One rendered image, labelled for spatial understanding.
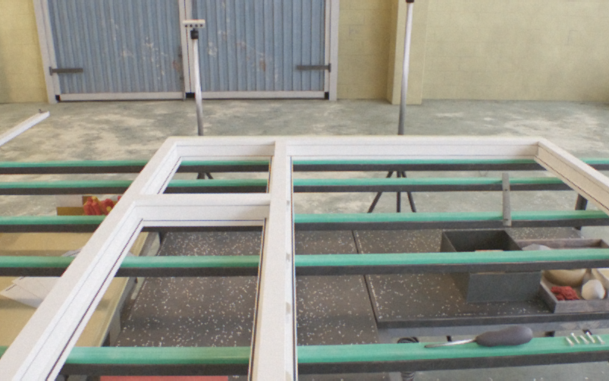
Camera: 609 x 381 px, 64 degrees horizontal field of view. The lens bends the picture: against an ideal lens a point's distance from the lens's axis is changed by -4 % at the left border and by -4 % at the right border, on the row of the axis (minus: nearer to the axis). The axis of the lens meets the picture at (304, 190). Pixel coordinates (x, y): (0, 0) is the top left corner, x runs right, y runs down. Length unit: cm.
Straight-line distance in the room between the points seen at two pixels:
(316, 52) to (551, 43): 333
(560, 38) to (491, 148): 601
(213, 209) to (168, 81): 587
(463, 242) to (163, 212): 104
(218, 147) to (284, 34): 510
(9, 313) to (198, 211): 61
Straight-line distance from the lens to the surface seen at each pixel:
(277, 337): 88
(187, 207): 142
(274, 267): 106
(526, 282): 167
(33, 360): 96
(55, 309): 103
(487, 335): 101
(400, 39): 679
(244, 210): 140
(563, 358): 109
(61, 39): 758
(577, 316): 173
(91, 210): 194
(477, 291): 163
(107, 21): 734
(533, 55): 787
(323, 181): 170
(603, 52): 839
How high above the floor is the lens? 148
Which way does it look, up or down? 22 degrees down
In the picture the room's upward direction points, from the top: straight up
